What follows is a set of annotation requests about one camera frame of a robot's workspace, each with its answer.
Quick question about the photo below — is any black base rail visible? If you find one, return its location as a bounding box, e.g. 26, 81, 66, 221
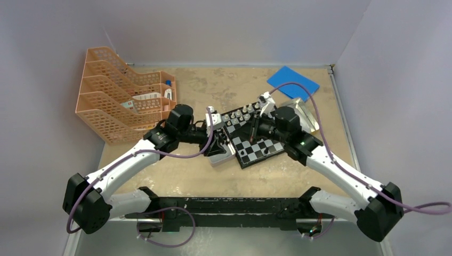
125, 197, 331, 235

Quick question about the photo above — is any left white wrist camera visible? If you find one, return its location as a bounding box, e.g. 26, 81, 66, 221
205, 106, 224, 133

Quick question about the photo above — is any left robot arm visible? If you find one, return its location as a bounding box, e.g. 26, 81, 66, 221
62, 104, 225, 234

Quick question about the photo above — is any black white chess board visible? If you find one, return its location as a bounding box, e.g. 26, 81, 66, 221
221, 102, 284, 169

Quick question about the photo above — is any white stapler in rack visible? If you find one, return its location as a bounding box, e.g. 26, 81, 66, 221
164, 89, 173, 100

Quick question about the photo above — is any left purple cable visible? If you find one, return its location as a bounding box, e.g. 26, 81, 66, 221
66, 107, 215, 235

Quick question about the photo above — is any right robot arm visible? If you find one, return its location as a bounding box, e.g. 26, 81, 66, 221
248, 106, 404, 242

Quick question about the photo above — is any orange plastic file rack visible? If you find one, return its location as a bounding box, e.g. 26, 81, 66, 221
75, 46, 177, 145

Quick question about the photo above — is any silver metal tin tray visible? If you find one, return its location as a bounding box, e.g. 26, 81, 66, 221
208, 133, 236, 167

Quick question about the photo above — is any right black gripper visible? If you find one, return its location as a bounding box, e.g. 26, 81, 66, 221
233, 111, 288, 144

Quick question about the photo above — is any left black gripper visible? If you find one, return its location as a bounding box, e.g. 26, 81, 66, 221
177, 125, 226, 155

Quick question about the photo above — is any blue notebook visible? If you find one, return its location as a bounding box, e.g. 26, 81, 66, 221
267, 66, 321, 102

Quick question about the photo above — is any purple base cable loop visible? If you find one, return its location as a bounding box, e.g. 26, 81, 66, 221
136, 206, 197, 249

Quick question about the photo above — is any white label box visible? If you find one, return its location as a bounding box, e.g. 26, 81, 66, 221
132, 92, 162, 100

